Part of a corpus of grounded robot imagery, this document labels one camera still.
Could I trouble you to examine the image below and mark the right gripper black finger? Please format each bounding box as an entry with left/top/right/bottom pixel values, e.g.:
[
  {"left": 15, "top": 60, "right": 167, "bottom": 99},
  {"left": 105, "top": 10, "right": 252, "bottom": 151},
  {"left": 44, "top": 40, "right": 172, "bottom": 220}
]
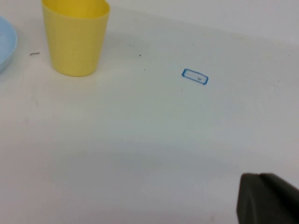
[{"left": 236, "top": 172, "right": 299, "bottom": 224}]

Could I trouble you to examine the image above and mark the yellow plastic cup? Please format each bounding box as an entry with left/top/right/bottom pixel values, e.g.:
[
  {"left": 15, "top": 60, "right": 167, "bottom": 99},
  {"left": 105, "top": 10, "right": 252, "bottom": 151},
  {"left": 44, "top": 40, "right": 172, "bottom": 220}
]
[{"left": 41, "top": 0, "right": 111, "bottom": 77}]

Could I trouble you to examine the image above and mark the light blue round plate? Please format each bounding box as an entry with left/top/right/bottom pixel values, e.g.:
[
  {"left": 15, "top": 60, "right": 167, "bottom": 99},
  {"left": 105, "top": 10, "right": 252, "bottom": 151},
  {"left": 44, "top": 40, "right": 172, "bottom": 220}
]
[{"left": 0, "top": 15, "right": 18, "bottom": 73}]

